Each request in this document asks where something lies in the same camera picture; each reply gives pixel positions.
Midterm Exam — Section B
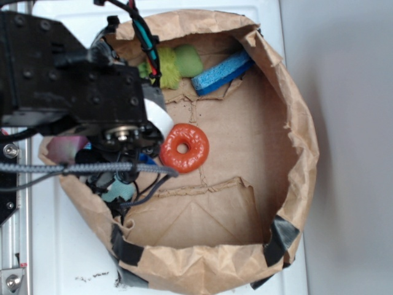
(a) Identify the black mounting bracket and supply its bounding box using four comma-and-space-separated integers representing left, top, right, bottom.
1, 143, 18, 226

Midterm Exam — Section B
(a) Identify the red green black wire bundle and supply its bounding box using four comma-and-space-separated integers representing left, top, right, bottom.
93, 0, 163, 89

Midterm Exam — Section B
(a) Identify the grey braided cable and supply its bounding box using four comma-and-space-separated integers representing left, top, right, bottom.
0, 162, 179, 207

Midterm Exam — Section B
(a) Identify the orange toy donut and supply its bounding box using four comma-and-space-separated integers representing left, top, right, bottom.
159, 124, 210, 174

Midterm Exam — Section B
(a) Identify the blue sponge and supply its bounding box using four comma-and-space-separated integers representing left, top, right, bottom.
191, 50, 254, 96

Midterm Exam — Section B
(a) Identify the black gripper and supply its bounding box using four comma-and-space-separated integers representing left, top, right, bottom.
75, 88, 173, 197

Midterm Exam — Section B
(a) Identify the brown paper bag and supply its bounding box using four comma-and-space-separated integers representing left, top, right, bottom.
60, 10, 319, 294

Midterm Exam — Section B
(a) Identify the light blue cloth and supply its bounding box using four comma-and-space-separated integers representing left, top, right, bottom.
101, 179, 136, 203

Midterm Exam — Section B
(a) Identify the aluminium frame rail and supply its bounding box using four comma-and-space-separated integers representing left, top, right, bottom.
0, 128, 33, 295

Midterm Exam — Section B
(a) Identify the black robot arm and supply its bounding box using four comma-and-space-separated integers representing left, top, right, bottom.
1, 10, 176, 183

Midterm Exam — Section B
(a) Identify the green plush toy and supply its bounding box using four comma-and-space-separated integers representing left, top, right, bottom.
157, 44, 203, 90

